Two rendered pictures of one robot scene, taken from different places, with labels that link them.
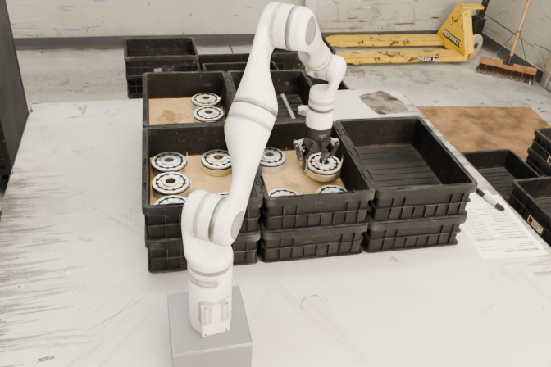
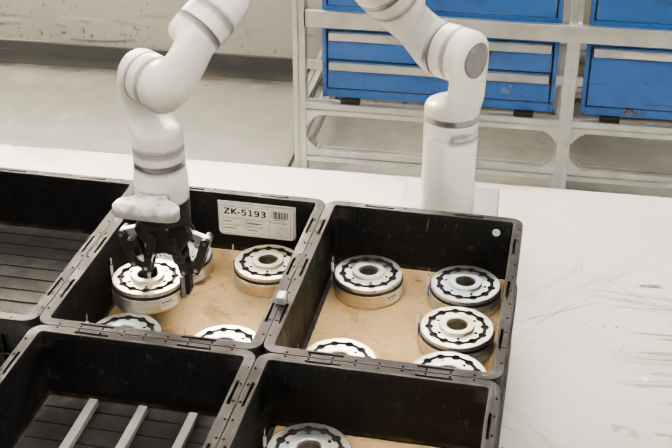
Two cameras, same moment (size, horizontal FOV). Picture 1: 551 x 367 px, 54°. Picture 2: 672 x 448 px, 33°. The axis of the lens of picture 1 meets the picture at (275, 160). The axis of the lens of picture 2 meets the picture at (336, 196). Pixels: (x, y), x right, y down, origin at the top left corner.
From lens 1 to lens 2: 256 cm
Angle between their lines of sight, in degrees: 114
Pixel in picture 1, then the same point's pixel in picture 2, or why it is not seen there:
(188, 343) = (479, 192)
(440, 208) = (25, 215)
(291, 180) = (210, 321)
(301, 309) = not seen: hidden behind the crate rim
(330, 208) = (214, 219)
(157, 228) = (498, 263)
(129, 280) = (541, 347)
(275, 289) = not seen: hidden behind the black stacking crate
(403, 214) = (88, 227)
